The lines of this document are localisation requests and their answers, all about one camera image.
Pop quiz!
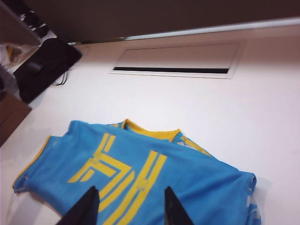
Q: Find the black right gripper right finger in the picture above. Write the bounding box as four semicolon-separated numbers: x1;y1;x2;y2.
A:
164;186;195;225

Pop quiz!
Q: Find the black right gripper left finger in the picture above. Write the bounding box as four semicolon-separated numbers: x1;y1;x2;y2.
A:
57;185;100;225

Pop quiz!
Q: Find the light blue soccer jersey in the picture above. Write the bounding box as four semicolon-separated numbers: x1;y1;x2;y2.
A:
13;118;262;225

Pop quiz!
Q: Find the brown cardboard box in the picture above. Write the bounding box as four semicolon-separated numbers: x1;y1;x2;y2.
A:
0;90;32;148

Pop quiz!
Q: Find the clear plastic bag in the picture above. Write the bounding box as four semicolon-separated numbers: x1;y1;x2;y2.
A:
0;41;36;71

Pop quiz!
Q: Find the brown partition panel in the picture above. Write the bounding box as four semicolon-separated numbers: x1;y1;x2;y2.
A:
30;0;300;44

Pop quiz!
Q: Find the grey shelf board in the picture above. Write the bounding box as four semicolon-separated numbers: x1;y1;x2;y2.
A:
0;0;57;46

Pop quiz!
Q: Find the black cable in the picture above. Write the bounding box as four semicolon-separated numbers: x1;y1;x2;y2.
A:
54;66;71;87

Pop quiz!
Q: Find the white table cable hatch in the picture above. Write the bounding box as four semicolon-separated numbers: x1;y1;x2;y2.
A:
108;39;248;81

